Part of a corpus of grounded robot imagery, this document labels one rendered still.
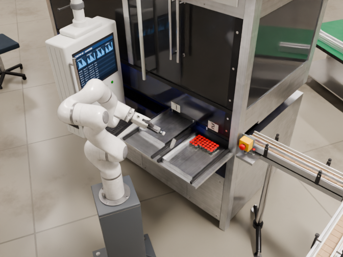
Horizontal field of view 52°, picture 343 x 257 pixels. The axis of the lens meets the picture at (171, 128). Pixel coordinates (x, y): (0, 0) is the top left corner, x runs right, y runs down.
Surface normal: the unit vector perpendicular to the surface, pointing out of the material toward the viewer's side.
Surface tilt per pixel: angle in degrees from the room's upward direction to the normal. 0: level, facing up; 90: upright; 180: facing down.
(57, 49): 90
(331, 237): 0
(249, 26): 90
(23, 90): 0
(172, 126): 0
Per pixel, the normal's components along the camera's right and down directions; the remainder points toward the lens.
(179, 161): -0.01, -0.77
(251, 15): -0.67, 0.47
